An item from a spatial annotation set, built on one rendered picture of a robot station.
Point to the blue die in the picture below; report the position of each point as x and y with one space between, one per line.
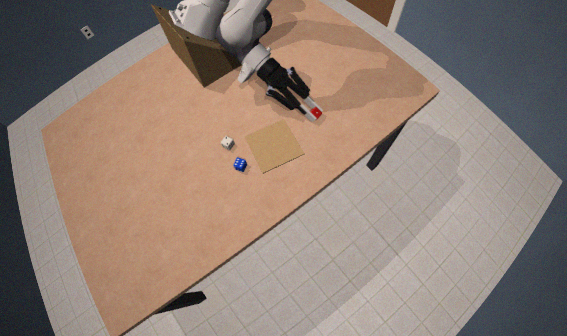
240 164

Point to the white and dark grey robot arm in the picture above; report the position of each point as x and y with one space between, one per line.
238 28

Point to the red die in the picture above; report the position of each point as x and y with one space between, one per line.
316 112

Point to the white die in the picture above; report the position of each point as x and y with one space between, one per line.
227 143

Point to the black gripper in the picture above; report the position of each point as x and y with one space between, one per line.
279 80

